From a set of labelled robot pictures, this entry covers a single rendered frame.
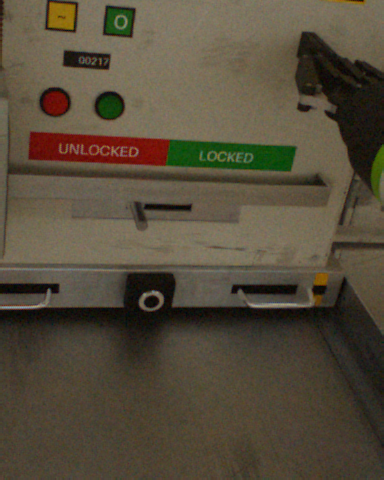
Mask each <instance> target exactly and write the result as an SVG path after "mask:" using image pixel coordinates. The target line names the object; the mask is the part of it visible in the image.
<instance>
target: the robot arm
mask: <svg viewBox="0 0 384 480"><path fill-rule="evenodd" d="M296 57H297V58H299V59H298V64H297V68H296V73H295V77H294V79H295V82H296V86H297V90H298V95H299V99H298V103H297V107H296V109H297V110H299V111H302V112H308V111H309V110H310V109H313V110H315V109H316V108H321V109H325V113H326V115H327V117H328V118H329V119H331V120H333V121H335V122H336V123H337V125H338V128H339V132H340V136H341V138H342V142H343V143H344V145H345V146H346V147H348V157H349V161H350V163H351V167H352V168H353V170H354V171H355V173H356V174H357V175H358V176H359V178H360V179H361V180H362V181H363V182H364V184H365V185H366V186H367V187H368V190H370V191H371V192H372V193H373V195H374V196H375V197H376V198H377V200H378V201H379V202H380V203H381V204H382V206H381V209H380V210H381V211H382V213H384V72H382V71H380V70H378V69H377V68H375V67H373V66H372V65H370V64H369V63H367V62H365V61H364V60H360V59H359V60H355V62H354V63H352V62H351V61H350V60H349V59H348V58H346V57H344V56H338V55H337V54H336V53H335V52H334V51H333V50H332V48H331V47H330V46H329V45H328V44H327V43H326V42H325V41H323V40H322V39H321V38H320V37H318V36H317V35H316V34H315V33H313V32H302V35H301V40H300V44H299V49H297V53H296ZM364 71H365V72H366V75H364ZM324 95H325V96H326V97H325V96H324Z"/></svg>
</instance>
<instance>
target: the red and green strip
mask: <svg viewBox="0 0 384 480"><path fill-rule="evenodd" d="M296 149H297V147H295V146H276V145H258V144H239V143H220V142H201V141H182V140H164V139H145V138H126V137H111V136H107V135H90V134H71V133H52V132H33V131H30V140H29V155H28V159H33V160H56V161H79V163H101V164H124V165H146V166H169V167H192V168H214V169H237V170H259V171H282V172H291V170H292V166H293V161H294V157H295V153H296Z"/></svg>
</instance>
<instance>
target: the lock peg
mask: <svg viewBox="0 0 384 480"><path fill-rule="evenodd" d="M126 206H127V209H128V210H129V212H131V213H132V216H133V219H135V223H136V226H137V229H138V230H140V231H144V230H146V229H147V228H148V223H147V220H146V217H145V213H144V209H143V208H144V206H145V202H144V201H127V203H126Z"/></svg>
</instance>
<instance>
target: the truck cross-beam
mask: <svg viewBox="0 0 384 480"><path fill-rule="evenodd" d="M129 273H149V274H173V275H174V278H175V281H176V286H175V292H174V298H173V303H172V307H223V306H248V305H246V304H245V303H244V302H243V301H242V299H241V298H240V297H239V295H238V293H237V291H236V288H238V286H241V288H242V290H243V292H244V294H245V295H246V296H247V298H248V299H249V300H251V301H252V302H293V301H294V297H295V294H296V290H297V287H298V282H299V279H300V275H301V273H323V274H329V277H328V280H327V283H326V284H313V289H312V290H313V292H314V295H322V297H321V301H320V304H319V305H314V306H334V305H335V302H336V299H337V296H338V293H339V290H340V286H341V282H342V279H343V276H344V270H343V269H342V267H341V266H340V264H339V263H338V261H337V258H336V257H335V255H334V254H333V252H330V254H329V257H328V261H327V265H325V267H286V266H198V265H111V264H22V263H0V303H31V302H43V301H44V299H45V295H46V287H48V286H50V287H52V298H51V301H50V303H49V305H48V306H46V307H124V304H123V303H124V296H125V289H126V281H127V275H128V274H129Z"/></svg>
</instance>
